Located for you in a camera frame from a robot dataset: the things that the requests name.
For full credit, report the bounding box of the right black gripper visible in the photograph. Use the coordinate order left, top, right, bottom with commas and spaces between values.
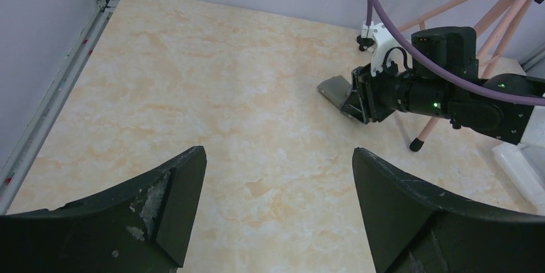
340, 64, 409, 125

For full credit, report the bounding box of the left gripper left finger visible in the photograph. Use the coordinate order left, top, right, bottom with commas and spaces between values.
1, 146, 207, 272

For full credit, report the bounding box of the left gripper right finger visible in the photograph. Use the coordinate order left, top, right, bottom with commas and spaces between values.
352, 148, 544, 272

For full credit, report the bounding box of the grey card holder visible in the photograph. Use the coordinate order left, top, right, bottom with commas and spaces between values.
317, 75, 352, 110

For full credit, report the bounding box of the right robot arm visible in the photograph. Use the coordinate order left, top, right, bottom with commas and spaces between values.
333, 25, 544, 146

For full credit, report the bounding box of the white divided plastic tray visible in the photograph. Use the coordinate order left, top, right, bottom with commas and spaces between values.
492, 143, 544, 216

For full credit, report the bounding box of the pink music stand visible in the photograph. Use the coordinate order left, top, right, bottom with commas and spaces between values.
399, 0, 544, 152

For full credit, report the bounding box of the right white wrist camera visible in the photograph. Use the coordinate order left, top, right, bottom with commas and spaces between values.
358, 21, 404, 77

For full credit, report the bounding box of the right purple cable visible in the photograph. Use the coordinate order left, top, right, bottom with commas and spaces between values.
365, 0, 545, 107

